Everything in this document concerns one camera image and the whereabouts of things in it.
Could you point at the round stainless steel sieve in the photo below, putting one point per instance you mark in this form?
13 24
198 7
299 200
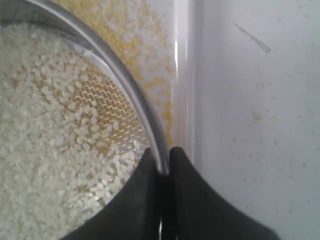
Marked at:
51 16

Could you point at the grain mixture of rice and millet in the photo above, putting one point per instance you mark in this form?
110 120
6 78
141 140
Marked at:
69 137

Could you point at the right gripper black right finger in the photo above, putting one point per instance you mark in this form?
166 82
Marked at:
202 214

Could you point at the white square plastic tray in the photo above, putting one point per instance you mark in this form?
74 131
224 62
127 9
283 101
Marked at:
181 26

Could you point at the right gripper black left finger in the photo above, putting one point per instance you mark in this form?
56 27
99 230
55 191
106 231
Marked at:
133 213

